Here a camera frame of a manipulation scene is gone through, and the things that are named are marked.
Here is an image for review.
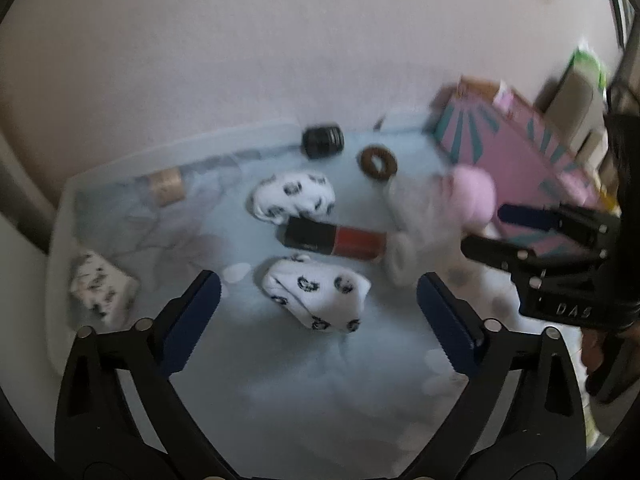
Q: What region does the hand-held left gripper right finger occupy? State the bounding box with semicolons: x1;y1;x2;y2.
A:
400;273;587;480

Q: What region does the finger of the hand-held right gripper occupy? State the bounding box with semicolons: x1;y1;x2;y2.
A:
461;236;609;292
498;203;622;249

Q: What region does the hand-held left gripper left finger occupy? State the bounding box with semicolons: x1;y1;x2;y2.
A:
54;270;237;480

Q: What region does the pink plush toy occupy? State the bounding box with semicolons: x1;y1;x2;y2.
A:
447;164;502;239

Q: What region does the cardboard box with pink flaps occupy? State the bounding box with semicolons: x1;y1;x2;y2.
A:
429;76;622;257

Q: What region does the white printed tissue packet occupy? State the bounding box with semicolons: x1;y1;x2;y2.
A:
69;251;140;325

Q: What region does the white sock with black print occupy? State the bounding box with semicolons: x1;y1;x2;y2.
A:
261;255;373;333
249;172;337;225

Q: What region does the tan paper roll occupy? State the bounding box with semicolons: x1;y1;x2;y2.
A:
148;168;184;207

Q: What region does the red and black tube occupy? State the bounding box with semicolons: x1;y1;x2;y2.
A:
282;217;388;260

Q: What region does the brown woven ring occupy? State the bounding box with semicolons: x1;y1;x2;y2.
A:
358;145;399;180

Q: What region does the black ribbed cylinder cap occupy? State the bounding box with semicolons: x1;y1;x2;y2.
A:
301;125;346;160

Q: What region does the person's right hand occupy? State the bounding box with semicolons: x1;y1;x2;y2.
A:
580;331;607;380

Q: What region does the beige cushion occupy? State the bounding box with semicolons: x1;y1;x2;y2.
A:
534;74;608;172

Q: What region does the light blue bedsheet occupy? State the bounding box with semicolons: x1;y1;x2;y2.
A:
45;120;601;480

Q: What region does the green packet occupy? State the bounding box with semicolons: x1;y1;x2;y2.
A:
565;45;608;91

